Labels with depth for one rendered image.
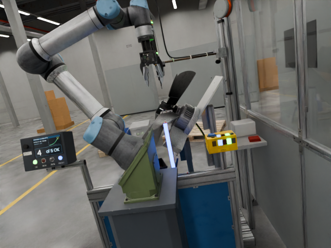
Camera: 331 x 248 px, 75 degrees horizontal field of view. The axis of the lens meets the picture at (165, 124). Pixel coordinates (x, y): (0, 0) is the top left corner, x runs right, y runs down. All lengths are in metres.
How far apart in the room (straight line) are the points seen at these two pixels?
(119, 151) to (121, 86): 8.23
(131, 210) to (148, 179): 0.13
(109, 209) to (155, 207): 0.18
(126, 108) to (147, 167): 8.36
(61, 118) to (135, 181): 8.85
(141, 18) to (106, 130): 0.49
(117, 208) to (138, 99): 8.16
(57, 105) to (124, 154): 8.78
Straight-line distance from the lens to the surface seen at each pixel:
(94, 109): 1.05
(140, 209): 0.88
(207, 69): 7.09
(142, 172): 0.84
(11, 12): 7.94
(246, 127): 1.81
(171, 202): 0.86
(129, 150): 0.87
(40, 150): 1.42
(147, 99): 8.87
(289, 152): 1.52
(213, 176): 1.34
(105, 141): 0.89
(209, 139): 1.21
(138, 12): 1.02
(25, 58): 1.02
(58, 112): 9.68
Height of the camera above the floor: 1.47
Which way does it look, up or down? 13 degrees down
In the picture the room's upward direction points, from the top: 11 degrees counter-clockwise
